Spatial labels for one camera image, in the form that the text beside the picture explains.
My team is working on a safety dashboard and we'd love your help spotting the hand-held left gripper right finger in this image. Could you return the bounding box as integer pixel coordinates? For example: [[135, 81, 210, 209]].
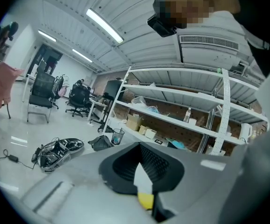
[[140, 142, 245, 224]]

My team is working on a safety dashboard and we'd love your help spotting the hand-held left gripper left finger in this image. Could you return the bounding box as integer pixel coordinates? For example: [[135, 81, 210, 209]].
[[20, 141, 154, 224]]

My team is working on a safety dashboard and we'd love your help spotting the yellow corn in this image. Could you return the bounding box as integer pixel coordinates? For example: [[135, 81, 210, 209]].
[[137, 191, 155, 211]]

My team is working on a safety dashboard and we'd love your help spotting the turquoise cloth bundle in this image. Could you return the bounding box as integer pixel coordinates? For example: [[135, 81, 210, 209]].
[[167, 138, 186, 150]]

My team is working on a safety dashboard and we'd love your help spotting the open grey suitcase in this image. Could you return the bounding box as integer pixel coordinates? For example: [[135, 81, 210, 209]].
[[33, 137, 85, 173]]

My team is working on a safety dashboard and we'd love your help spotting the black bag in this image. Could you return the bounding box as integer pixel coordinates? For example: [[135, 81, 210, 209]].
[[87, 135, 115, 152]]

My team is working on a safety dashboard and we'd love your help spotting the white box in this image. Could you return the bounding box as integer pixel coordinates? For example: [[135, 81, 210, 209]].
[[145, 128, 158, 140]]

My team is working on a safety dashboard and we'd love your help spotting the clear water bottle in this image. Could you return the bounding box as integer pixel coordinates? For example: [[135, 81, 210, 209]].
[[183, 107, 192, 123]]

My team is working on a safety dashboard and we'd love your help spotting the black mesh wastebasket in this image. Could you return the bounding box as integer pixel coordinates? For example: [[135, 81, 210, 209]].
[[111, 128, 126, 146]]

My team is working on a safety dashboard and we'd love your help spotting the white kettle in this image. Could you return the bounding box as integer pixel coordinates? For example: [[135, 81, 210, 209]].
[[239, 123, 253, 145]]

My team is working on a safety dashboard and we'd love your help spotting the light blue cloth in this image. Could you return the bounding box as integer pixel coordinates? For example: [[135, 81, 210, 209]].
[[147, 105, 161, 114]]

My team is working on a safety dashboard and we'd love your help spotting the cardboard box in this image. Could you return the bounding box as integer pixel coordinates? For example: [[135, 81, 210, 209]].
[[125, 113, 143, 132]]

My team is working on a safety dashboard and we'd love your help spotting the white metal shelf rack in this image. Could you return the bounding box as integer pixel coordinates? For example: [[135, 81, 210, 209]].
[[102, 65, 270, 157]]

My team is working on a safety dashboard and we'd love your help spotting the white desk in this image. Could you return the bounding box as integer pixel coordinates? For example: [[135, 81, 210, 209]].
[[87, 97, 109, 127]]

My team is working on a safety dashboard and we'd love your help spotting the black swivel office chair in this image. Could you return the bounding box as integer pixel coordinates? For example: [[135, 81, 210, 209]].
[[65, 84, 91, 118]]

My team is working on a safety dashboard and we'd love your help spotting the clear plastic bag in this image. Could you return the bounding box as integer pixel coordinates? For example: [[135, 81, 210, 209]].
[[131, 96, 148, 107]]

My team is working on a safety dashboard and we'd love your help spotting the pink bag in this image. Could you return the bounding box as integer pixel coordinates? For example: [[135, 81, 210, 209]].
[[57, 85, 67, 98]]

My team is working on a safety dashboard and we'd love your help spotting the black mesh cantilever chair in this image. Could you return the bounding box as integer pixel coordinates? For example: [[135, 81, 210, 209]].
[[27, 70, 57, 124]]

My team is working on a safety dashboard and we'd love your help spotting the long ceiling light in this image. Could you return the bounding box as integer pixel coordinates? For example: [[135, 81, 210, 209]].
[[71, 48, 93, 63], [38, 29, 57, 42], [85, 7, 125, 43]]

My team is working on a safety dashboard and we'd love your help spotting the person's torso in black shirt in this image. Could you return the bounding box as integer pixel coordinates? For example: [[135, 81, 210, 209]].
[[230, 0, 270, 78]]

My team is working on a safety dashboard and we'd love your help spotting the white ceiling air conditioner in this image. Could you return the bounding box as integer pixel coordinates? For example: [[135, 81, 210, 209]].
[[178, 10, 251, 71]]

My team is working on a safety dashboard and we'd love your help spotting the black head-worn camera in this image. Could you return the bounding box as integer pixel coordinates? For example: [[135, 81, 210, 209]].
[[146, 0, 178, 38]]

